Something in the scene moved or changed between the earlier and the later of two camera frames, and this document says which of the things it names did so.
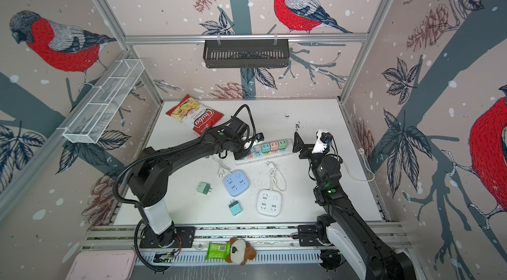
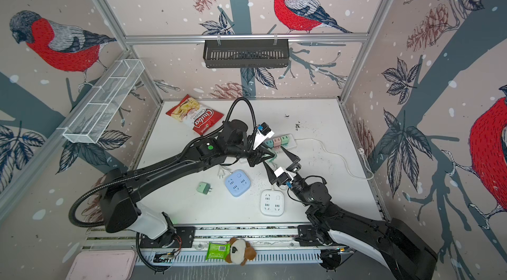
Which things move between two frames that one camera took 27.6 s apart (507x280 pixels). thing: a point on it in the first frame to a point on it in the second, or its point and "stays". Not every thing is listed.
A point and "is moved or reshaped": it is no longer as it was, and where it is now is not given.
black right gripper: [303, 148] to [298, 166]
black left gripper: [241, 155] to [257, 155]
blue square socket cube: [237, 182] stays
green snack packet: [218, 251] stays
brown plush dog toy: [241, 251] stays
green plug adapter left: [204, 187] stays
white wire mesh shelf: [104, 100] stays
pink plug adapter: [274, 146] is moved or reshaped
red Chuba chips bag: [197, 115] stays
